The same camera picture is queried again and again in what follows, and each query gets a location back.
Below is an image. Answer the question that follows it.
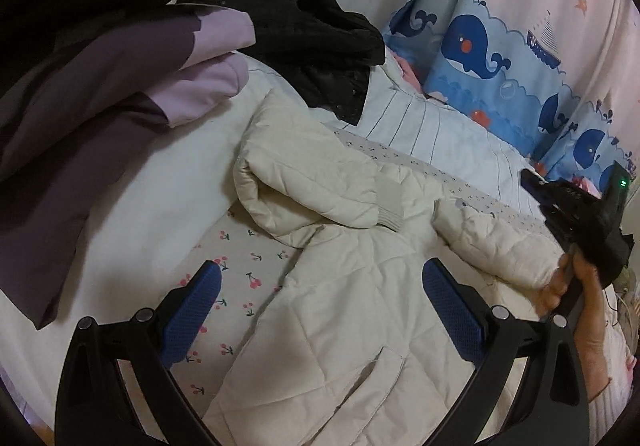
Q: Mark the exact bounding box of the person's right hand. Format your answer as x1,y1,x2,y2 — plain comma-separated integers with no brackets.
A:
536,250,610,327

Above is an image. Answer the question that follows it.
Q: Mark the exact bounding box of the plain white blanket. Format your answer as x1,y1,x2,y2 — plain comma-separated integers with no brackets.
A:
0,53,313,432

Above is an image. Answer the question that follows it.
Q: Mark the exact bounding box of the cherry print bed sheet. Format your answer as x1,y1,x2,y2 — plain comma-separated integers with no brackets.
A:
167,211,303,399

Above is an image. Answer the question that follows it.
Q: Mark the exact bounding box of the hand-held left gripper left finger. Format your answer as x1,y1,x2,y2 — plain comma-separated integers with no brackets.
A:
54,260,223,446

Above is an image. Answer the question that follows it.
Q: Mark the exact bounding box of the whale print curtain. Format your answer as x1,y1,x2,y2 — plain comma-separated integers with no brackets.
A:
379,0,640,207

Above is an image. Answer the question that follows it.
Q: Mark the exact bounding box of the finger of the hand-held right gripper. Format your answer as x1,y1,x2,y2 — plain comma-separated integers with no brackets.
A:
520,168,567,208

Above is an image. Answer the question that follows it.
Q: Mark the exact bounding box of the purple two-tone jacket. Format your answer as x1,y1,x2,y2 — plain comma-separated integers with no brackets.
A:
0,6,257,332

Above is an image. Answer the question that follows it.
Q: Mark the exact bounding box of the black fleece garment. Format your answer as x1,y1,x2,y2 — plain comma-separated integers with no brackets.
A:
175,0,387,127

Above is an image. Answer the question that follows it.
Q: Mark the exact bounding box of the white quilted puffer jacket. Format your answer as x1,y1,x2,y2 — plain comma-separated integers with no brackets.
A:
202,88,581,446

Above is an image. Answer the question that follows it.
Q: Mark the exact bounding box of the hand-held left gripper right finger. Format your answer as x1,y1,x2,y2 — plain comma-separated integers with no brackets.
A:
421,257,591,446

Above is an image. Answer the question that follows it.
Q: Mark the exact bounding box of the red floral cloth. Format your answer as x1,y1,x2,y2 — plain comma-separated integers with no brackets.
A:
570,176,603,201

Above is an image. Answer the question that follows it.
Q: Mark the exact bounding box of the white striped quilt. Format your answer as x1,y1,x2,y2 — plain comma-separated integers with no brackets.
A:
310,61,543,214

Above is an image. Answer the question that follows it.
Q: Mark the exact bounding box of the pink cloth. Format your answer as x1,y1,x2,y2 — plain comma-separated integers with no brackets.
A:
389,50,451,103

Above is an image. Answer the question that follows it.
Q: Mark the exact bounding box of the person's right forearm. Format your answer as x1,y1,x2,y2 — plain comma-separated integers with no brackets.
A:
570,276,640,446

